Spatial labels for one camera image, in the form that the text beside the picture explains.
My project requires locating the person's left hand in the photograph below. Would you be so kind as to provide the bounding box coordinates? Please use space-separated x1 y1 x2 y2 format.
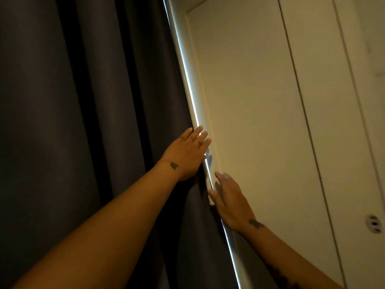
160 126 212 182

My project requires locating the person's right hand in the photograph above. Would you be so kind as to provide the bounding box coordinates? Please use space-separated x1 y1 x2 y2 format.
209 171 266 234

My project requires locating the person's right forearm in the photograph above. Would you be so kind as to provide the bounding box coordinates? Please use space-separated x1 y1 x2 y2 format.
239 221 343 289

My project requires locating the person's left forearm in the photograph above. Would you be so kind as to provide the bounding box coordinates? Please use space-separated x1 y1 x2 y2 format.
12 160 181 289

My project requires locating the dark grey curtain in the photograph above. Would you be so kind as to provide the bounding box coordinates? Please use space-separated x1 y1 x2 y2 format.
0 0 273 289

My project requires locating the white window frame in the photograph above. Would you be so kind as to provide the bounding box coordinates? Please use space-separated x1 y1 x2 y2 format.
162 0 251 289

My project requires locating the white wall outlet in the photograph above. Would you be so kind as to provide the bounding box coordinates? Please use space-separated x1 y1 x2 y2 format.
365 214 382 234

